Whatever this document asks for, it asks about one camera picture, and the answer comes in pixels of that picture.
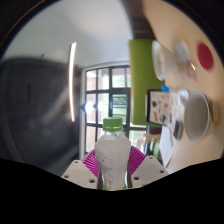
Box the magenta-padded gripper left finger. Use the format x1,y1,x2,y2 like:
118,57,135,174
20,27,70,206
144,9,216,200
61,148,102,190

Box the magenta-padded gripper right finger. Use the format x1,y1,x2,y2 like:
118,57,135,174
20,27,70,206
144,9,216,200
126,145,170,188

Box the clear green-capped drink bottle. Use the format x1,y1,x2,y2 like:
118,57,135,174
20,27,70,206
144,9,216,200
94,116,132,191

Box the small dark box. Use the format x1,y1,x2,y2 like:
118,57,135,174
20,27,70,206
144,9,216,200
173,119,183,140

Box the sticker-covered black laptop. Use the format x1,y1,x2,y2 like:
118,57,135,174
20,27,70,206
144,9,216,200
146,89,178,128

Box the dark pendant ceiling lamps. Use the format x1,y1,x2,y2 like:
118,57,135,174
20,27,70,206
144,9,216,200
79,99,105,114

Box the white cup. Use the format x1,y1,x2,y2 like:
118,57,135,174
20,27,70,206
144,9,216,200
183,89,212,144

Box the green upholstered bench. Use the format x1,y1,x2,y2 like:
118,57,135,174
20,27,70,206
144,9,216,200
128,38,166,128

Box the long curved ceiling light strip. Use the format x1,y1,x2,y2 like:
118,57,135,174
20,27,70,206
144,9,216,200
68,41,78,123

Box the white ceramic bowl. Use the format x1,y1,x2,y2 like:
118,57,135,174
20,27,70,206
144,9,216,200
151,39,179,82

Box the clear plastic packet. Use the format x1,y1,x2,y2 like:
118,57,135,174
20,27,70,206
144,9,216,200
176,40,198,79

